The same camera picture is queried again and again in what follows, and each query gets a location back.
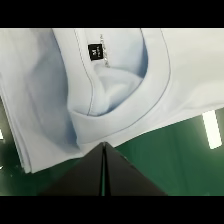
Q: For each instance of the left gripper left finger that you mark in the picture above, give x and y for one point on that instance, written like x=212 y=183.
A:
x=83 y=176

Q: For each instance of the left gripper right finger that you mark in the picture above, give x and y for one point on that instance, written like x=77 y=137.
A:
x=128 y=178

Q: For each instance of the white T-shirt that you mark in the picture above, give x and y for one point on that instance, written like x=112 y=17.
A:
x=110 y=83

